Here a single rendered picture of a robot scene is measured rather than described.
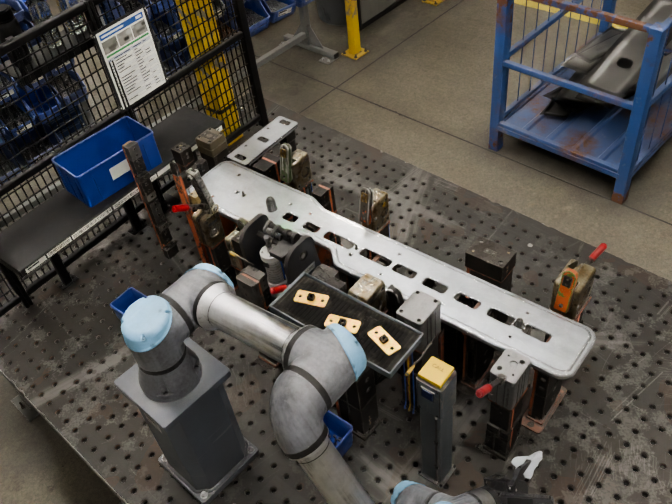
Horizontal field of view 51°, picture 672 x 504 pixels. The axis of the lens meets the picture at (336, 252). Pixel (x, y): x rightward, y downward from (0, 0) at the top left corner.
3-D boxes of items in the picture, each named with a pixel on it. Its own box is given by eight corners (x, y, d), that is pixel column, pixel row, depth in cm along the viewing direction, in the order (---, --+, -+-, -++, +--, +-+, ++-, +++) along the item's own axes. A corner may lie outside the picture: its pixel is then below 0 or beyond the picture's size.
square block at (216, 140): (245, 209, 274) (225, 132, 249) (231, 221, 270) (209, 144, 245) (230, 202, 278) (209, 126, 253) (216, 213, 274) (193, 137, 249)
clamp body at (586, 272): (586, 347, 213) (605, 264, 187) (564, 381, 205) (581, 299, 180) (553, 332, 218) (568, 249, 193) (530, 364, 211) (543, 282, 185)
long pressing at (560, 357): (605, 327, 182) (606, 323, 181) (566, 388, 170) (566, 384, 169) (226, 159, 250) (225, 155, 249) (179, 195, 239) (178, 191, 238)
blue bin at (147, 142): (164, 161, 246) (154, 131, 237) (90, 209, 232) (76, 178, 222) (137, 145, 255) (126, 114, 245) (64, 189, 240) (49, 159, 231)
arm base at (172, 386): (166, 413, 164) (153, 389, 157) (128, 380, 172) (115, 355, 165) (214, 371, 171) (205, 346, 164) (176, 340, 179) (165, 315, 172)
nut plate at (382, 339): (401, 347, 163) (401, 344, 162) (388, 356, 161) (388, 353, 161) (379, 325, 168) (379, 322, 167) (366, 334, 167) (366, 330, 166)
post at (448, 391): (456, 467, 190) (459, 371, 159) (441, 489, 186) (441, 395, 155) (432, 452, 194) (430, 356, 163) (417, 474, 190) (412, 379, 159)
